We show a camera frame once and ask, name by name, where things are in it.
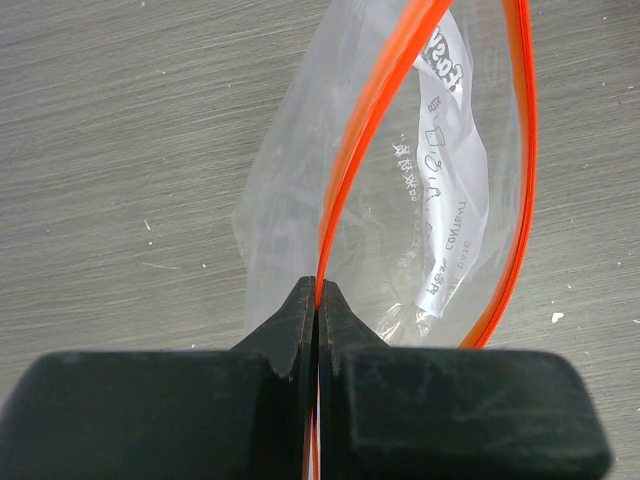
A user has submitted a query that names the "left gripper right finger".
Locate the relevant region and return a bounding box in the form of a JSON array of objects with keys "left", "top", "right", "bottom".
[{"left": 317, "top": 282, "right": 613, "bottom": 479}]

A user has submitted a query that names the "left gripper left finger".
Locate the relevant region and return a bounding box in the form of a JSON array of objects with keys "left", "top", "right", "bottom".
[{"left": 1, "top": 277, "right": 315, "bottom": 479}]

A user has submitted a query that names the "clear red zip top bag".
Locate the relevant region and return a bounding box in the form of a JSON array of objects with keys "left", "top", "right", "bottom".
[{"left": 231, "top": 0, "right": 539, "bottom": 480}]

